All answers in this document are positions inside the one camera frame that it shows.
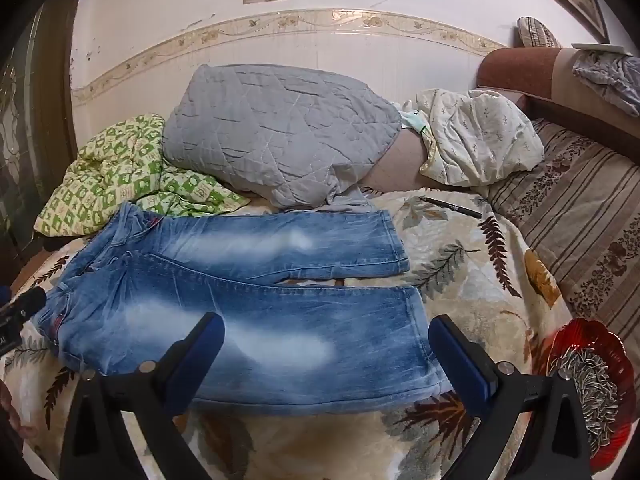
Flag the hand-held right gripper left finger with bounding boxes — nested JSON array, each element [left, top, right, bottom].
[[62, 311, 226, 480]]

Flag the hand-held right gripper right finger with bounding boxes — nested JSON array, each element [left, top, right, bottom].
[[428, 314, 596, 480]]

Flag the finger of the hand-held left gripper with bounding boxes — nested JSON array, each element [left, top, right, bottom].
[[9, 287, 48, 322]]

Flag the blue denim pants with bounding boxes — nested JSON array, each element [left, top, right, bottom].
[[30, 201, 453, 417]]

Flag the leaf print blanket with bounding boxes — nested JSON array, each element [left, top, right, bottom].
[[0, 187, 573, 480]]

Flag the red glass bowl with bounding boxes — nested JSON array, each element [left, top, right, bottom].
[[537, 317, 633, 468]]

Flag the pile of sunflower seeds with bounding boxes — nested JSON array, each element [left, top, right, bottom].
[[547, 350, 623, 456]]

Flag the black pen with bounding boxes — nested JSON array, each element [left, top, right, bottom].
[[419, 196, 483, 219]]

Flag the green patterned quilt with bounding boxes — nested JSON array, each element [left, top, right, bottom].
[[34, 114, 251, 237]]

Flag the dark wooden door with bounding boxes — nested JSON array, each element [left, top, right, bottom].
[[0, 0, 88, 261]]

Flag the brown striped floral cushion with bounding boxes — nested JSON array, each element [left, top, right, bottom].
[[487, 117, 640, 361]]

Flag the tan pillow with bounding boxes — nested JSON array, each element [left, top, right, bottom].
[[362, 127, 441, 193]]

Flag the white floral pillow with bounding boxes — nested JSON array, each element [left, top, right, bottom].
[[402, 88, 546, 187]]

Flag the grey quilted pillow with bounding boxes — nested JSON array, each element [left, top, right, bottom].
[[162, 63, 403, 211]]

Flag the light blue face mask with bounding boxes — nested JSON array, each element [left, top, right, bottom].
[[402, 109, 433, 136]]

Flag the brown sofa headboard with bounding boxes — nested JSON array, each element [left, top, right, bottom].
[[475, 47, 640, 126]]

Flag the grey crumpled cloth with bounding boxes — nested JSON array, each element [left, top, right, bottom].
[[571, 52, 640, 118]]

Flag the striped round cushion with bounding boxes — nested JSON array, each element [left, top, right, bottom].
[[516, 16, 560, 52]]

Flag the white paper sheet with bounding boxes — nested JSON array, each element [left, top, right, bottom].
[[571, 41, 632, 55]]

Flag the dark framed wall picture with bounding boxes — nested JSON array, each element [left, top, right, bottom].
[[510, 0, 608, 43]]

